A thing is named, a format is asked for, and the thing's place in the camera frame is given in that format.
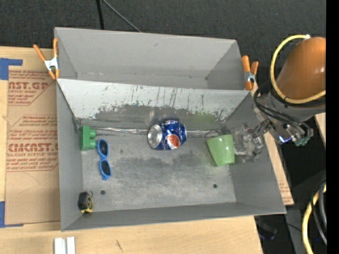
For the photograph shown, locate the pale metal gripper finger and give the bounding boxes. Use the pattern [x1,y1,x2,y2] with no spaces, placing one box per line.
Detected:
[236,137,265,164]
[233,121,271,143]

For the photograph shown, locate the green cup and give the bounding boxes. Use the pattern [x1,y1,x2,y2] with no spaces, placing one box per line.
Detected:
[206,134,236,167]

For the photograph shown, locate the crushed blue drink can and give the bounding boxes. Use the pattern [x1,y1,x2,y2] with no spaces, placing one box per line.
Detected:
[147,119,188,151]

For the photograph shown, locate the grey metal bin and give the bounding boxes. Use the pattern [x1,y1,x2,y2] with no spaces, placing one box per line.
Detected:
[53,26,287,232]

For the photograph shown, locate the blue sunglasses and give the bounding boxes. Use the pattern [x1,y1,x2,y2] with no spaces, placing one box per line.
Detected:
[97,139,112,181]

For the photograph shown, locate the green toy brick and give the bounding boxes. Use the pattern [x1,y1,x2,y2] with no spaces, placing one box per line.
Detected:
[80,125,97,151]

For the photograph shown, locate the black and yellow tape measure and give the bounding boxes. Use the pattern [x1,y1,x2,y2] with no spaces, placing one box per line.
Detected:
[77,191,94,214]

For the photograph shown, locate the brown cardboard board, red print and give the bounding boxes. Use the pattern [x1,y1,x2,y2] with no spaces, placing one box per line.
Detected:
[0,46,295,228]

